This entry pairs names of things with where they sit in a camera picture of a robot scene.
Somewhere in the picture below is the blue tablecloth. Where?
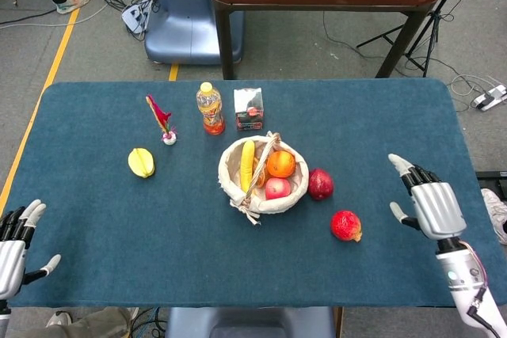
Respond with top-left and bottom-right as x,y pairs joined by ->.
7,78 -> 486,310

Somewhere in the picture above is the grey robot chest housing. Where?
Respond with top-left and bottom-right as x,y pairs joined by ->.
164,306 -> 337,338

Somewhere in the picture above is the dark red apple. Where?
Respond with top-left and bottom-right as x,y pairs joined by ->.
307,168 -> 334,201

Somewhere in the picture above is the pink apple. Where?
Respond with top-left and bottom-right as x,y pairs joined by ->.
264,177 -> 292,201

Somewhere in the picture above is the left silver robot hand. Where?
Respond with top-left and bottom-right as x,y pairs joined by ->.
0,199 -> 63,302

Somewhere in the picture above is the small netted orange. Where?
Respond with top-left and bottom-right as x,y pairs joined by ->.
253,158 -> 270,189

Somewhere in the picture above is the pink feather shuttlecock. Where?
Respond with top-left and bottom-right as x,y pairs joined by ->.
145,94 -> 178,146

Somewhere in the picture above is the red pomegranate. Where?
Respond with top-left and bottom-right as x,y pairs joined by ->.
330,210 -> 363,243

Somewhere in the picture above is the white power strip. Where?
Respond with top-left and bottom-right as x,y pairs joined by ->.
120,3 -> 151,34
471,83 -> 507,112

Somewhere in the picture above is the white and black carton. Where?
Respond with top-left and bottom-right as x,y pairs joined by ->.
233,87 -> 265,132

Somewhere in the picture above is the person in khaki trousers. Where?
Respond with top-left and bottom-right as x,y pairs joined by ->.
7,306 -> 139,338

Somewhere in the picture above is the yellow banana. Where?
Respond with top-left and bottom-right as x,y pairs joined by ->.
240,139 -> 257,193

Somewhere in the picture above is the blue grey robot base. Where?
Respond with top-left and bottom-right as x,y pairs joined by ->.
144,0 -> 245,65

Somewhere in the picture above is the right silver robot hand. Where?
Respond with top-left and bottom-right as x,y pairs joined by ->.
387,153 -> 467,241

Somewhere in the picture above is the large orange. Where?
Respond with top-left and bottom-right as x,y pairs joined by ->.
266,150 -> 297,179

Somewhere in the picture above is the white sneaker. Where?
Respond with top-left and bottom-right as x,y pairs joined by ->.
481,188 -> 507,246

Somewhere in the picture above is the orange iced tea bottle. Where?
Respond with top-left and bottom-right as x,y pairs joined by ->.
196,82 -> 226,136

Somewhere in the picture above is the yellow starfruit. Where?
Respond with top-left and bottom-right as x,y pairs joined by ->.
127,147 -> 156,179

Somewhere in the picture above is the wicker basket with cloth liner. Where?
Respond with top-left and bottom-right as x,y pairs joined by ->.
216,131 -> 310,226

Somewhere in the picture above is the black tripod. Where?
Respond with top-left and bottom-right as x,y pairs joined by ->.
356,0 -> 476,78

